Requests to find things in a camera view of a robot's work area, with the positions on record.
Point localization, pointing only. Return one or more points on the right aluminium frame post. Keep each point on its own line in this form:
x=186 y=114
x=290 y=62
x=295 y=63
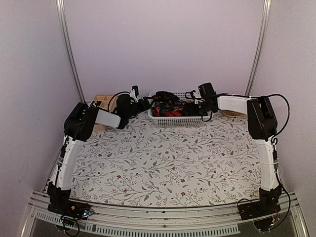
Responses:
x=259 y=47

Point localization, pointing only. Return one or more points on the bamboo coaster mat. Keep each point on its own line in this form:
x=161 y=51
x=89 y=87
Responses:
x=232 y=113

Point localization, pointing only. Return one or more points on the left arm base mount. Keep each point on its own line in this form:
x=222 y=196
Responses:
x=60 y=203

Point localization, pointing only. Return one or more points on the left aluminium frame post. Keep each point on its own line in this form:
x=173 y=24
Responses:
x=67 y=42

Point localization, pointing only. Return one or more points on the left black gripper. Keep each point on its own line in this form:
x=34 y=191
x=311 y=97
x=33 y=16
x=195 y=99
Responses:
x=148 y=105

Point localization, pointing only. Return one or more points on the floral tablecloth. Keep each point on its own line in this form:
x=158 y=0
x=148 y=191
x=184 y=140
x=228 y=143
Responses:
x=148 y=166

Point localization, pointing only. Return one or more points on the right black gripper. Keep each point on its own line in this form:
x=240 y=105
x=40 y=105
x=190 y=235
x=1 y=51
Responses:
x=193 y=112

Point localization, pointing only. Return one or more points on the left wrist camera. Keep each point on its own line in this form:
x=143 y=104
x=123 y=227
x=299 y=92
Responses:
x=134 y=93

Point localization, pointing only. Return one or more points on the dark patterned tie in basket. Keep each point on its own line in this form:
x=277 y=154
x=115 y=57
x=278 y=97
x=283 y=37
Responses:
x=164 y=96

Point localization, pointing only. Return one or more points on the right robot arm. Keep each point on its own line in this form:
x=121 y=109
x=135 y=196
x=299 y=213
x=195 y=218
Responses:
x=262 y=127

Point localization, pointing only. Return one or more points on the front aluminium rail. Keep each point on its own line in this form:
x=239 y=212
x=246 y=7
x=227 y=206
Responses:
x=209 y=221

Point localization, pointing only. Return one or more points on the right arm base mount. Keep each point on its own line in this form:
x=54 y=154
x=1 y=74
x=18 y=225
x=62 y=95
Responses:
x=267 y=204

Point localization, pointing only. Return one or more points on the red black tie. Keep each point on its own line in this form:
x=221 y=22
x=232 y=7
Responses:
x=157 y=113

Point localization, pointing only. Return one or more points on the dark floral tie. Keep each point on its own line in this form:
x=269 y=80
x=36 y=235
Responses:
x=170 y=106

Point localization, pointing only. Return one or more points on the aluminium frame post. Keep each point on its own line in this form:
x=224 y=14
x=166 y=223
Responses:
x=259 y=47
x=67 y=42

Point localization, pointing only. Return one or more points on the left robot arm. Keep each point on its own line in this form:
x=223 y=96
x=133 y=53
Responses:
x=78 y=128

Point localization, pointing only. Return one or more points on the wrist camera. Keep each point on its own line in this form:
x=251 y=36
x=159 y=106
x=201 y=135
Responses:
x=134 y=93
x=192 y=96

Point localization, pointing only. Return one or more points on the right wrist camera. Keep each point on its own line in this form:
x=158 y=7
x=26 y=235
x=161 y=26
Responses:
x=192 y=96

